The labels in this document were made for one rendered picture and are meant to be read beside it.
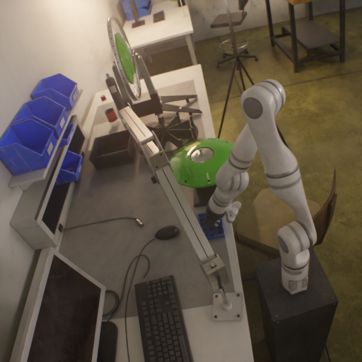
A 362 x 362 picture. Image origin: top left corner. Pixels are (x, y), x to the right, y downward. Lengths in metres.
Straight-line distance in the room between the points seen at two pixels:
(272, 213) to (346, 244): 0.81
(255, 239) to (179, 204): 0.78
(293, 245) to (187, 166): 0.62
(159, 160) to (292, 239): 0.44
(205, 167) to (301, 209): 0.54
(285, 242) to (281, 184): 0.19
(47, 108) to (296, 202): 1.39
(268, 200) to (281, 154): 0.98
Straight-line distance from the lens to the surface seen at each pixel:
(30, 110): 1.90
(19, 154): 1.53
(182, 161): 1.41
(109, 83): 1.35
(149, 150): 1.02
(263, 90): 0.80
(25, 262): 1.63
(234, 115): 3.61
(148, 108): 2.05
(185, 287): 1.22
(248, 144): 0.91
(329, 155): 3.01
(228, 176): 0.99
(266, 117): 0.80
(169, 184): 0.94
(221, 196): 1.08
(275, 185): 0.88
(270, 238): 1.64
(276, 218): 1.72
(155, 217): 1.46
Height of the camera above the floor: 1.96
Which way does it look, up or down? 40 degrees down
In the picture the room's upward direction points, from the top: 21 degrees counter-clockwise
